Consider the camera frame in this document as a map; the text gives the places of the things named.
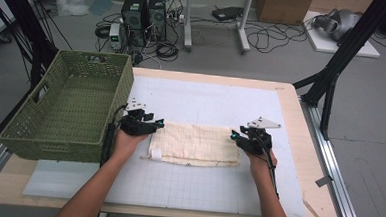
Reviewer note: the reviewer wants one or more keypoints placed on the person's left hand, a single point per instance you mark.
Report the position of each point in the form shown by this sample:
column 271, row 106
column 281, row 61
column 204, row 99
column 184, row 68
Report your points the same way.
column 127, row 145

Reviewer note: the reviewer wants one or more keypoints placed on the white desk leg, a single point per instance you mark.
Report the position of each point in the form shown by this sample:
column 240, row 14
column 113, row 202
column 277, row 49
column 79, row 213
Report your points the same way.
column 188, row 21
column 243, row 27

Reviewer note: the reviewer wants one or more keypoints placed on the grey rounded machine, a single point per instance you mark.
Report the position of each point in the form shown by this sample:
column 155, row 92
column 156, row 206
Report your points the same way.
column 342, row 23

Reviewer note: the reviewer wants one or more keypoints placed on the green woven basket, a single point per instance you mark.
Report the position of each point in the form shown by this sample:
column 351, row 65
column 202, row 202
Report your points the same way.
column 66, row 138

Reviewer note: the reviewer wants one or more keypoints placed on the flat black device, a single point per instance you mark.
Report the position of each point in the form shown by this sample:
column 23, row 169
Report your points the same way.
column 226, row 12

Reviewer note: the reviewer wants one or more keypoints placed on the clear plastic bag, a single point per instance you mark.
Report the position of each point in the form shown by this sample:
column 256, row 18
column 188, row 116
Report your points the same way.
column 72, row 6

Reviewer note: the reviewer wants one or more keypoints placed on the small white power unit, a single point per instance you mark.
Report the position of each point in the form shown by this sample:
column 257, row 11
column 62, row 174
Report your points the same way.
column 115, row 36

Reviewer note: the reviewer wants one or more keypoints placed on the large cardboard box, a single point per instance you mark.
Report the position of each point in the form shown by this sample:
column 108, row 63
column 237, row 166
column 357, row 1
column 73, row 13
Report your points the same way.
column 283, row 8

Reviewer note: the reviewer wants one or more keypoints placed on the white grid mat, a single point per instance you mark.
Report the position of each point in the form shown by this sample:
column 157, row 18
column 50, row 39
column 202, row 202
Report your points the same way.
column 193, row 188

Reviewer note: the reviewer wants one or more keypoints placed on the grey tape piece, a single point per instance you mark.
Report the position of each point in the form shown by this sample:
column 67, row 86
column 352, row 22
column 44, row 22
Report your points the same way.
column 323, row 181

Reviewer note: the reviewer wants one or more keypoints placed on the black computer tower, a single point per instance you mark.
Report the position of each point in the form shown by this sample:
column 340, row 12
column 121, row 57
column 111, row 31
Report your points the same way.
column 134, row 15
column 157, row 16

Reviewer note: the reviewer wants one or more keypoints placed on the thin wooden stick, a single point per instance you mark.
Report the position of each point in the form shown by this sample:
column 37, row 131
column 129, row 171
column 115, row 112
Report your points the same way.
column 314, row 212

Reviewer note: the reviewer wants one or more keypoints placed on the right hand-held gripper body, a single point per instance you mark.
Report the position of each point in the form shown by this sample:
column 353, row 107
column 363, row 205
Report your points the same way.
column 257, row 142

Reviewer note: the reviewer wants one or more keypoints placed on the white floor board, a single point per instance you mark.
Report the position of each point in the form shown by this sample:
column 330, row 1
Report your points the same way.
column 324, row 45

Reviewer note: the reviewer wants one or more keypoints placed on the black metal stand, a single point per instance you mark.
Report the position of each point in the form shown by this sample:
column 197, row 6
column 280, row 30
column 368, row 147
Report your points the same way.
column 347, row 46
column 28, row 29

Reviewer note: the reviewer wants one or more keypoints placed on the cream printed cloth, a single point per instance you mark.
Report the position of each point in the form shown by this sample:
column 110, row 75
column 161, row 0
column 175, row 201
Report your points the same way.
column 195, row 143

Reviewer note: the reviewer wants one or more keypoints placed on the person's right hand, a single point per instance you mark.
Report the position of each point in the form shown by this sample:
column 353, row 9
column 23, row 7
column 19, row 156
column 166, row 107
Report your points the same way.
column 260, row 167

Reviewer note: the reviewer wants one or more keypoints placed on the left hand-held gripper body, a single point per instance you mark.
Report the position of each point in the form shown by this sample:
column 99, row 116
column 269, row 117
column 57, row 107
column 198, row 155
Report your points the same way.
column 135, row 125

